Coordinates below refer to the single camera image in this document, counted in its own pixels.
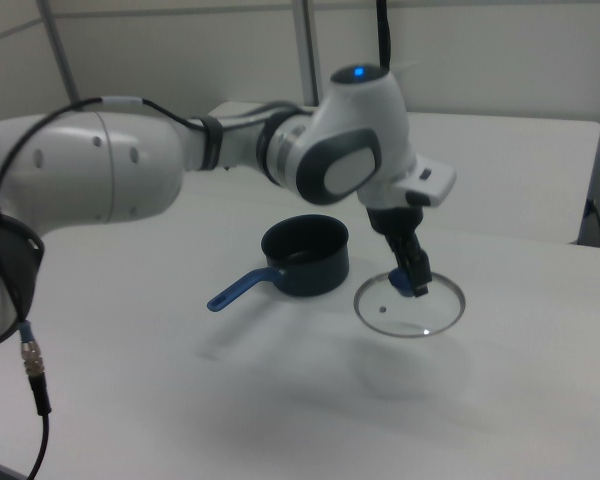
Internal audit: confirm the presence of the white side table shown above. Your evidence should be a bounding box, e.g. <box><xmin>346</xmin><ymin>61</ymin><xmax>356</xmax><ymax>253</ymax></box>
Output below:
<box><xmin>182</xmin><ymin>101</ymin><xmax>600</xmax><ymax>246</ymax></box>

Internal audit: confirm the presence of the black strap on arm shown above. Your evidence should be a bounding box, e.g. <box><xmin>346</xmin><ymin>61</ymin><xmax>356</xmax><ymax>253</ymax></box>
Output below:
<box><xmin>198</xmin><ymin>115</ymin><xmax>227</xmax><ymax>172</ymax></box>

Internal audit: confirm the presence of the black camera stand pole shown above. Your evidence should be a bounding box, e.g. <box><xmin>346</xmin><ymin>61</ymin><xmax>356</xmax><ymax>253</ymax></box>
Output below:
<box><xmin>375</xmin><ymin>0</ymin><xmax>395</xmax><ymax>69</ymax></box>

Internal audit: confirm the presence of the glass lid with blue knob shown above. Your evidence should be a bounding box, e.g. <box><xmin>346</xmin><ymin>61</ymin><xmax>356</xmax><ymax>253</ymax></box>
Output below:
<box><xmin>353</xmin><ymin>267</ymin><xmax>467</xmax><ymax>339</ymax></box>

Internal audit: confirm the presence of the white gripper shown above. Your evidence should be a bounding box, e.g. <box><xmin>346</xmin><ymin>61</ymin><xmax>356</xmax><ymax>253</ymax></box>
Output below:
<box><xmin>357</xmin><ymin>153</ymin><xmax>457</xmax><ymax>300</ymax></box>

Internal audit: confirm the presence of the black arm cable with connector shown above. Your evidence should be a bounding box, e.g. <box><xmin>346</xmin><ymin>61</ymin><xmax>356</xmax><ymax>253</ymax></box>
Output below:
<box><xmin>0</xmin><ymin>94</ymin><xmax>312</xmax><ymax>480</ymax></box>

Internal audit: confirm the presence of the dark blue saucepan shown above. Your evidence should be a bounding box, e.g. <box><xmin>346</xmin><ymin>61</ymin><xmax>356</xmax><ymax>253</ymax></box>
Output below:
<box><xmin>206</xmin><ymin>214</ymin><xmax>352</xmax><ymax>315</ymax></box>

